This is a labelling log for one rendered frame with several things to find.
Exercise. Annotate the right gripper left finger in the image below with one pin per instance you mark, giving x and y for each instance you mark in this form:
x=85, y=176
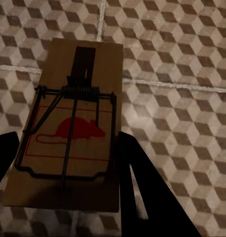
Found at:
x=9, y=144

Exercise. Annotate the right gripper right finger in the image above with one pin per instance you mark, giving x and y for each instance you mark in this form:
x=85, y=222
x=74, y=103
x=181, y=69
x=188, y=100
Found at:
x=166, y=216

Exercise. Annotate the mousetrap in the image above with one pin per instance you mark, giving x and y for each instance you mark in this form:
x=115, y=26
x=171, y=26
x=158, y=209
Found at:
x=67, y=158

